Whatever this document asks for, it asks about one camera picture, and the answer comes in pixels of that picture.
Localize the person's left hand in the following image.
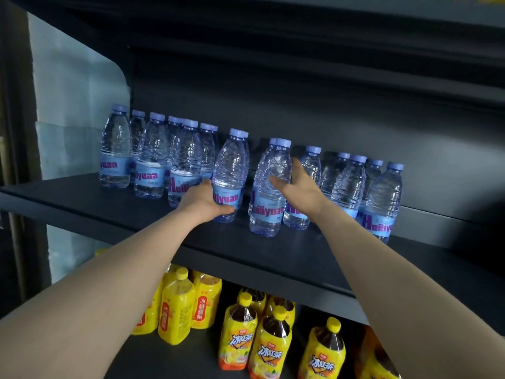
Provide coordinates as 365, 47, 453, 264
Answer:
175, 179, 235, 226

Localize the person's right hand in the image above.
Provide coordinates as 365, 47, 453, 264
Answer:
269, 158, 330, 218

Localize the clear water bottle blue cap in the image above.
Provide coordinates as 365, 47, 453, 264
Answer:
249, 138, 293, 238
212, 128, 250, 224

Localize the person's right forearm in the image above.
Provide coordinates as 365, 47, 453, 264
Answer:
315, 201, 505, 379

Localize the person's left forearm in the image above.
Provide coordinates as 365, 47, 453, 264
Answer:
0, 208, 199, 379

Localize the row of water bottles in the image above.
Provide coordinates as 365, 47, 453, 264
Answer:
99, 104, 405, 245

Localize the dark grey shelf board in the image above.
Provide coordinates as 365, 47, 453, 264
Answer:
0, 171, 505, 337

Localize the group of dark tea bottles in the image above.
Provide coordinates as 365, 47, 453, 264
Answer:
218, 287, 404, 379

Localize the dark grey overhead shelf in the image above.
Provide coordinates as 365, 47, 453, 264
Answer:
0, 0, 505, 103

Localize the white side panel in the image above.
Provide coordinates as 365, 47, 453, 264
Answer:
27, 12, 131, 285

